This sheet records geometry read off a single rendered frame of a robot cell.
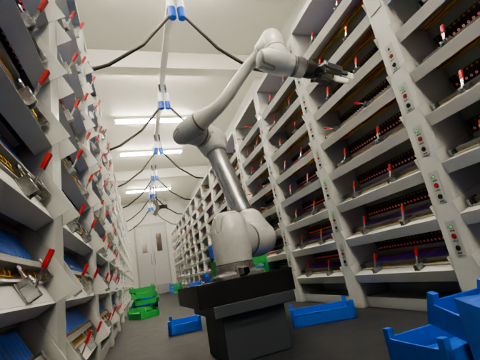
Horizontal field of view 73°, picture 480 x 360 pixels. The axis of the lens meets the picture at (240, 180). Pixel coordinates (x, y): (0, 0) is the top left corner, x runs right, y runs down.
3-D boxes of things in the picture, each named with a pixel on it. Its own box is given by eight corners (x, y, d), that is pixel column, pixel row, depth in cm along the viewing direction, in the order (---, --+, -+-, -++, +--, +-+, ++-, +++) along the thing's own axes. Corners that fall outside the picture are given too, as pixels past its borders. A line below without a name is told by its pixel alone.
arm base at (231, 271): (225, 280, 117) (222, 264, 118) (210, 283, 136) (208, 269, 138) (270, 271, 123) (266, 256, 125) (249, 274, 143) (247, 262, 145)
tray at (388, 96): (397, 96, 137) (386, 77, 138) (323, 150, 192) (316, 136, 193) (426, 83, 144) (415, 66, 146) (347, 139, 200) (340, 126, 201)
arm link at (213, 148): (238, 264, 144) (263, 261, 162) (265, 248, 138) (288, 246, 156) (183, 132, 176) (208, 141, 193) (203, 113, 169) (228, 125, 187)
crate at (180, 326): (202, 328, 195) (201, 315, 197) (168, 336, 191) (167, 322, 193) (199, 323, 223) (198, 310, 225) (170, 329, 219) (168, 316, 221)
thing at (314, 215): (331, 216, 191) (319, 196, 193) (288, 232, 246) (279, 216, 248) (355, 202, 198) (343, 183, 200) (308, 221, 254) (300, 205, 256)
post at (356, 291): (362, 308, 168) (290, 29, 214) (351, 307, 177) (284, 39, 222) (393, 300, 175) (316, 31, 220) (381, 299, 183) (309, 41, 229)
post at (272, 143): (301, 302, 232) (256, 88, 278) (296, 301, 241) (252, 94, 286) (325, 296, 239) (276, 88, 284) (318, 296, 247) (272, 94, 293)
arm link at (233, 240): (207, 268, 131) (198, 216, 137) (233, 264, 146) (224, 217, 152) (238, 261, 123) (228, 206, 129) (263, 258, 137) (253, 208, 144)
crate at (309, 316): (293, 328, 150) (289, 310, 152) (291, 321, 170) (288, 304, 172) (357, 317, 148) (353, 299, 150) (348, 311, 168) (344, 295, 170)
